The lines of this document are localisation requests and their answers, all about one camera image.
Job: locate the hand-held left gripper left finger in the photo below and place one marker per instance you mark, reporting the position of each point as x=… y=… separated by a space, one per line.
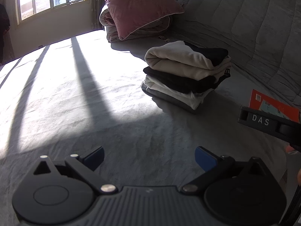
x=95 y=156

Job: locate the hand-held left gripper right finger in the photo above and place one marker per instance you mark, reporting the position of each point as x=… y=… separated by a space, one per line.
x=204 y=157

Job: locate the dark hanging clothes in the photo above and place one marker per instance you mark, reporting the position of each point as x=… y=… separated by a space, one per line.
x=4 y=28

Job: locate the orange book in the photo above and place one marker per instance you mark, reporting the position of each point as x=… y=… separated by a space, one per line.
x=258 y=98

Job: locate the white folded garment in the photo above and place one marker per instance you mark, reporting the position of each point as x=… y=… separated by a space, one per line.
x=178 y=97

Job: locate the grey folded garment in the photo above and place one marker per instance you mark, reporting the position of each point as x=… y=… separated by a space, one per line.
x=164 y=100

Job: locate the bed with grey sheet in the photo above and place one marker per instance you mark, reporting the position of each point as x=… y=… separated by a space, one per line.
x=70 y=87

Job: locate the grey quilted headboard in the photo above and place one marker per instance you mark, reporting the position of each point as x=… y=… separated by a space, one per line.
x=235 y=16

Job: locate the folded quilt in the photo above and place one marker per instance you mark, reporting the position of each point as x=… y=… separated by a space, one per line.
x=107 y=16

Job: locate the patterned curtain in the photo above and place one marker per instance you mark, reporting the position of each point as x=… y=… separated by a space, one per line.
x=95 y=9

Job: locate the pink pillow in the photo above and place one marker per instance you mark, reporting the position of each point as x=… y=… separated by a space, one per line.
x=138 y=7

